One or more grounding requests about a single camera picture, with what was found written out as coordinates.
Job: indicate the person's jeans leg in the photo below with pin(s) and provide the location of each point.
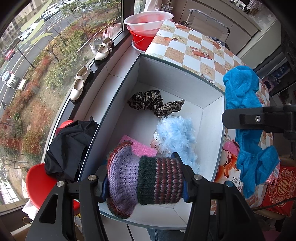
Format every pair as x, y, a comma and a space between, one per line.
161, 235

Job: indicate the red ornament gift bag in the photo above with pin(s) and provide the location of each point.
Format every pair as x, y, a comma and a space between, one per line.
283, 187

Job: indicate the leopard print bow scrunchie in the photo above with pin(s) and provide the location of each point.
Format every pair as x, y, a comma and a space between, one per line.
170, 107

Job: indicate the purple knitted hat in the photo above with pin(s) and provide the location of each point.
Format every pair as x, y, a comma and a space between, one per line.
157, 180

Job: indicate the pink plastic basin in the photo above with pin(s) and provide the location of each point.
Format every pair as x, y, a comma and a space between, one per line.
148, 23

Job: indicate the blue cloth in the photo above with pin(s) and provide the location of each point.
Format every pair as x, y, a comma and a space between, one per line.
240, 88

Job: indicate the light blue fluffy scrunchie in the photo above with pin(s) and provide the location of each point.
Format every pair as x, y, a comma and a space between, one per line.
178, 134

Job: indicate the floral tissue pack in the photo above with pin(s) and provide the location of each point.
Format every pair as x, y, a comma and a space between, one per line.
226, 171

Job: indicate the red plastic chair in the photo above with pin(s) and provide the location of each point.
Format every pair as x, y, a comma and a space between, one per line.
37, 183

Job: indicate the dark leopard print scrunchie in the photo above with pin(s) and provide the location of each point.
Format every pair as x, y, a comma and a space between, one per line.
143, 99

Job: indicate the plaid cloth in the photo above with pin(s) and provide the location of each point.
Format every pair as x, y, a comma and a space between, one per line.
217, 39

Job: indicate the white plastic basin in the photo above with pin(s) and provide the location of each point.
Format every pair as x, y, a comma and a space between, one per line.
137, 47

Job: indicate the pink sponge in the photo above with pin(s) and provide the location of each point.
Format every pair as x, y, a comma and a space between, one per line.
231, 148
143, 149

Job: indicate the red plastic bucket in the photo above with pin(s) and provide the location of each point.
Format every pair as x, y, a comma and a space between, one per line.
141, 39

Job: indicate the pink plastic stool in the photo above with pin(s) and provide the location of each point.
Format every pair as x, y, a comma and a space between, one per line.
268, 85

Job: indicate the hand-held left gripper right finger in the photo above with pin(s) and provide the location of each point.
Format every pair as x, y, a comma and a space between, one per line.
188, 183

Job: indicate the beige cabinet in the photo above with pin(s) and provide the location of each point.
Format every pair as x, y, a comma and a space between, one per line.
240, 23

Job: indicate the checkered printed tablecloth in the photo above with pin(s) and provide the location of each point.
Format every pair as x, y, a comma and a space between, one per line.
185, 34

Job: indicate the red patterned carton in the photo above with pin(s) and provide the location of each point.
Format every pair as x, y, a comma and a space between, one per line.
275, 172

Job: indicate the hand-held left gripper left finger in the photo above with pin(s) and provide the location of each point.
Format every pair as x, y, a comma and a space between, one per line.
99, 185

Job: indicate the white cardboard box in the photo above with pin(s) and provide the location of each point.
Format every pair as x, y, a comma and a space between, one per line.
208, 143

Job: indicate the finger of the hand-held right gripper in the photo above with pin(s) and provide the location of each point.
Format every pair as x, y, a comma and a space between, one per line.
247, 119

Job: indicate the white cloth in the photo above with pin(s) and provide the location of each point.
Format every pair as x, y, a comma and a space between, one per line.
29, 208

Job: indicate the black jacket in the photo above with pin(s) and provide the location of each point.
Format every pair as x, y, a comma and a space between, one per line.
67, 148

